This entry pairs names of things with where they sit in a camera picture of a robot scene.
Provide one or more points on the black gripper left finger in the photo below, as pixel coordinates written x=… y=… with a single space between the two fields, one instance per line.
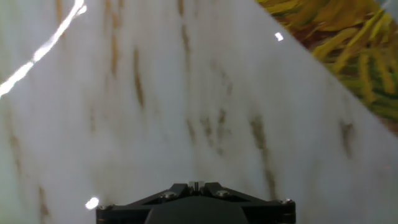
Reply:
x=124 y=213

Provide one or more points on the white marble pattern sheet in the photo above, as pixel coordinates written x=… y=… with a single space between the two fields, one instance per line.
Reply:
x=155 y=109

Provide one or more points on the yellow green painted cloth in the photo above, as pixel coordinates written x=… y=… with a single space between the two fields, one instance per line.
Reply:
x=351 y=49

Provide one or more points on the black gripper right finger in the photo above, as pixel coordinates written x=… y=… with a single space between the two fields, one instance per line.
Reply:
x=270 y=213

